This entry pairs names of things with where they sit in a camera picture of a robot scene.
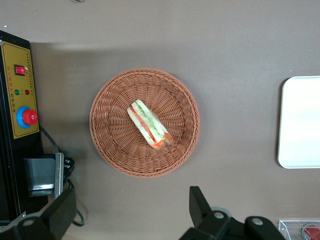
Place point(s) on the brown round wicker basket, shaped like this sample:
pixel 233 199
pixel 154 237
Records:
pixel 112 130

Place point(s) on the beige plastic tray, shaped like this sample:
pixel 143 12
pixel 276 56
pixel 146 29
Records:
pixel 300 122

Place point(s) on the black control box yellow panel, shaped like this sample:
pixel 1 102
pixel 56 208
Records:
pixel 7 155

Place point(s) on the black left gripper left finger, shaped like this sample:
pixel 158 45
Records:
pixel 60 215

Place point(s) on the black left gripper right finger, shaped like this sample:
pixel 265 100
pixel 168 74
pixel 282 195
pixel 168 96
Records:
pixel 200 207

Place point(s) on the red indicator light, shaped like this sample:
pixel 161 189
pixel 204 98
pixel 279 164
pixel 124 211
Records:
pixel 27 92

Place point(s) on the clear acrylic bottle rack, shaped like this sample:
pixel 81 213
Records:
pixel 290 228

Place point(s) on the triangle sandwich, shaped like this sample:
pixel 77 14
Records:
pixel 147 122

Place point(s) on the red rocker switch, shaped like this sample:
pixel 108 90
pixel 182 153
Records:
pixel 20 70

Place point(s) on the green indicator light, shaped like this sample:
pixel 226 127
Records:
pixel 17 92

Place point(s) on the red emergency stop button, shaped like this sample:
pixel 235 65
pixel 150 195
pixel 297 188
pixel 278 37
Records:
pixel 28 117

